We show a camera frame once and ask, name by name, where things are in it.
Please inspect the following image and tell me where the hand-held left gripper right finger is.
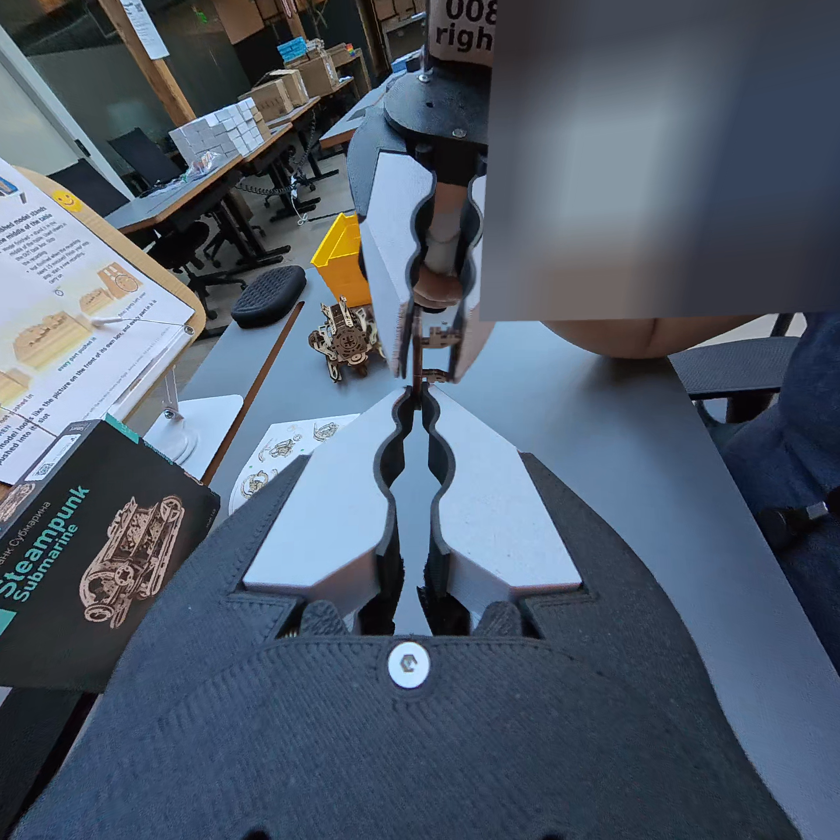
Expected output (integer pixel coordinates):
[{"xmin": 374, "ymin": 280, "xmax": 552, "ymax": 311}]
[{"xmin": 420, "ymin": 384, "xmax": 585, "ymax": 636}]

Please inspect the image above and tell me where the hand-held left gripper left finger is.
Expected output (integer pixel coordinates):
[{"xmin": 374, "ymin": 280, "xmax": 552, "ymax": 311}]
[{"xmin": 243, "ymin": 387, "xmax": 411, "ymax": 634}]

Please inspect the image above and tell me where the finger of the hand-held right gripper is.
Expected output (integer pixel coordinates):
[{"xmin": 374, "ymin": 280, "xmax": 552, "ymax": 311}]
[
  {"xmin": 449, "ymin": 174, "xmax": 496, "ymax": 385},
  {"xmin": 360, "ymin": 147, "xmax": 439, "ymax": 382}
]

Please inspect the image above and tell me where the person's right forearm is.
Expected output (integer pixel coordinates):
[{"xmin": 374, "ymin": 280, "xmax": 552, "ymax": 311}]
[{"xmin": 545, "ymin": 316, "xmax": 788, "ymax": 359}]

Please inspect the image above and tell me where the assembled wooden model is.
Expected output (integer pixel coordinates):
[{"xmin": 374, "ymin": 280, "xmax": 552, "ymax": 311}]
[{"xmin": 308, "ymin": 297, "xmax": 388, "ymax": 383}]

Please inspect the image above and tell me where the person's right hand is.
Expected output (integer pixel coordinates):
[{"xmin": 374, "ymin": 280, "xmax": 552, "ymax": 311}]
[{"xmin": 415, "ymin": 271, "xmax": 464, "ymax": 309}]

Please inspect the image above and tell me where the yellow plastic bin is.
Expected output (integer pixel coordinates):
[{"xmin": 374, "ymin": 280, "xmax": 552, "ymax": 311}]
[{"xmin": 310, "ymin": 212, "xmax": 375, "ymax": 309}]

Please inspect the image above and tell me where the assembly booklet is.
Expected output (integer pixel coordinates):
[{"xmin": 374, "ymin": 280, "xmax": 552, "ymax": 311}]
[{"xmin": 228, "ymin": 413, "xmax": 362, "ymax": 516}]

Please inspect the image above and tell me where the grey desk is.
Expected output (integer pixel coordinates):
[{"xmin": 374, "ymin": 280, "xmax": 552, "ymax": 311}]
[{"xmin": 319, "ymin": 72, "xmax": 395, "ymax": 153}]

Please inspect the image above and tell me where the cardboard box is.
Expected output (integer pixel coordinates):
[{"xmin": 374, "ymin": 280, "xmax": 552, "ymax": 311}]
[
  {"xmin": 298, "ymin": 52, "xmax": 339, "ymax": 96},
  {"xmin": 269, "ymin": 69, "xmax": 309, "ymax": 106},
  {"xmin": 252, "ymin": 79, "xmax": 294, "ymax": 122}
]

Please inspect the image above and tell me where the black wrist rest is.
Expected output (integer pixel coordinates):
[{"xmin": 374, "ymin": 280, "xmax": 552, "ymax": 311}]
[{"xmin": 231, "ymin": 266, "xmax": 308, "ymax": 329}]

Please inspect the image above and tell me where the wooden-edged desk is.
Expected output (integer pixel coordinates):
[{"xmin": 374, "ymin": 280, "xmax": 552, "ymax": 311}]
[
  {"xmin": 243, "ymin": 95, "xmax": 322, "ymax": 188},
  {"xmin": 105, "ymin": 121, "xmax": 293, "ymax": 263}
]

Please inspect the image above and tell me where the white stand base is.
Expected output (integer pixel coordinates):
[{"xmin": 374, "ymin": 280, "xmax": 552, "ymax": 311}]
[{"xmin": 143, "ymin": 367, "xmax": 245, "ymax": 467}]

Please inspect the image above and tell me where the stack of white boxes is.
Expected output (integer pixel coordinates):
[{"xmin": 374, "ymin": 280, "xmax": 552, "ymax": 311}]
[{"xmin": 169, "ymin": 98, "xmax": 271, "ymax": 161}]

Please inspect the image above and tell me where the black office chair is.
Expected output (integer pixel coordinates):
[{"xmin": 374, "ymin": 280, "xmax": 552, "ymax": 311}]
[
  {"xmin": 108, "ymin": 128, "xmax": 181, "ymax": 193},
  {"xmin": 147, "ymin": 220, "xmax": 247, "ymax": 320},
  {"xmin": 669, "ymin": 314, "xmax": 808, "ymax": 422}
]

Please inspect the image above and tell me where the black product box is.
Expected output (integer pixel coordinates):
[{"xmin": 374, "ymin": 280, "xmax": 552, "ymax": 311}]
[{"xmin": 0, "ymin": 420, "xmax": 221, "ymax": 693}]

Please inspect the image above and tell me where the wooden display board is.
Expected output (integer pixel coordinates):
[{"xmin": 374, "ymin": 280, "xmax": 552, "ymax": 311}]
[{"xmin": 13, "ymin": 166, "xmax": 208, "ymax": 427}]

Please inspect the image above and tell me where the paper notice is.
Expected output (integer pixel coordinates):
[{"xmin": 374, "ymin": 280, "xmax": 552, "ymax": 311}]
[{"xmin": 128, "ymin": 0, "xmax": 170, "ymax": 59}]

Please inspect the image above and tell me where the printed instruction sheet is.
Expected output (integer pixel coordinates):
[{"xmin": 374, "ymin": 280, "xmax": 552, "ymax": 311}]
[{"xmin": 0, "ymin": 157, "xmax": 191, "ymax": 487}]

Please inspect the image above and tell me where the coiled black cable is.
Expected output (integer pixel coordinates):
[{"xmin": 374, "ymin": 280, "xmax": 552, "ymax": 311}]
[{"xmin": 236, "ymin": 112, "xmax": 322, "ymax": 196}]

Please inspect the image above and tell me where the wooden post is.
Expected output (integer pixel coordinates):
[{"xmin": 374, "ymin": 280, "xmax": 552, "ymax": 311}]
[{"xmin": 98, "ymin": 0, "xmax": 198, "ymax": 126}]

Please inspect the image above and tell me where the black strap with buckle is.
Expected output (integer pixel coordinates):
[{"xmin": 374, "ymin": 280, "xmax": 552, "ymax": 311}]
[{"xmin": 755, "ymin": 489, "xmax": 840, "ymax": 552}]

